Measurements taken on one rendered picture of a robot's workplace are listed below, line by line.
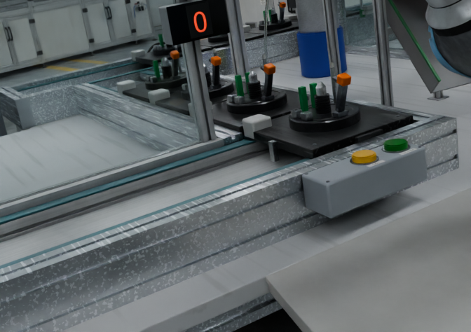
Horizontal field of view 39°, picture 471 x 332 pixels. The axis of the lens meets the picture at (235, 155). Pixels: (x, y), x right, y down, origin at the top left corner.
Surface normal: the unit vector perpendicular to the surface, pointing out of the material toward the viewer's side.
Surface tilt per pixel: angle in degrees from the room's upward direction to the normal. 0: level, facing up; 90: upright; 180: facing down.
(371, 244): 0
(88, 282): 90
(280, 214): 90
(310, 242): 0
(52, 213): 90
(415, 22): 45
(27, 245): 0
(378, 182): 90
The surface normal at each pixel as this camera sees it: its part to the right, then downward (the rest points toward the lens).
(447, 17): -0.81, 0.14
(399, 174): 0.50, 0.19
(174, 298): -0.15, -0.94
